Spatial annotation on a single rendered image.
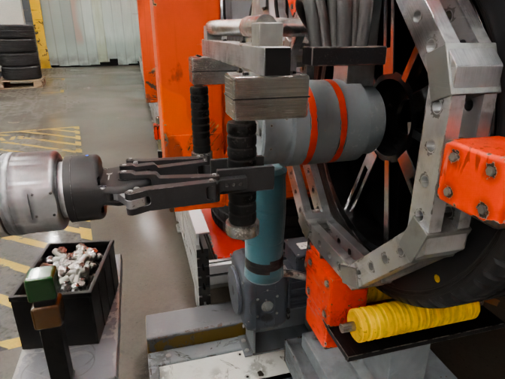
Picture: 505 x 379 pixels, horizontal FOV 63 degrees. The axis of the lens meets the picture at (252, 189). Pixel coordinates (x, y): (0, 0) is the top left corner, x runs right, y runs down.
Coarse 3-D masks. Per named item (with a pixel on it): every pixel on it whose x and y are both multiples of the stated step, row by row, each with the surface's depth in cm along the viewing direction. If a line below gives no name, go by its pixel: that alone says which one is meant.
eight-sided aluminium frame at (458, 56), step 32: (416, 0) 47; (448, 0) 48; (416, 32) 48; (448, 32) 44; (480, 32) 45; (448, 64) 43; (480, 64) 43; (448, 96) 44; (480, 96) 45; (448, 128) 45; (480, 128) 46; (320, 192) 91; (416, 192) 51; (320, 224) 87; (416, 224) 51; (448, 224) 51; (352, 256) 78; (384, 256) 60; (416, 256) 52; (448, 256) 54; (352, 288) 70
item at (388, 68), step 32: (384, 0) 71; (384, 32) 72; (416, 64) 65; (384, 96) 79; (416, 96) 65; (416, 128) 66; (352, 160) 97; (384, 160) 76; (416, 160) 68; (352, 192) 88; (384, 192) 77; (352, 224) 86; (384, 224) 78
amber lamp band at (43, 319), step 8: (32, 304) 63; (56, 304) 62; (32, 312) 61; (40, 312) 61; (48, 312) 62; (56, 312) 62; (64, 312) 65; (32, 320) 62; (40, 320) 62; (48, 320) 62; (56, 320) 63; (40, 328) 62; (48, 328) 63
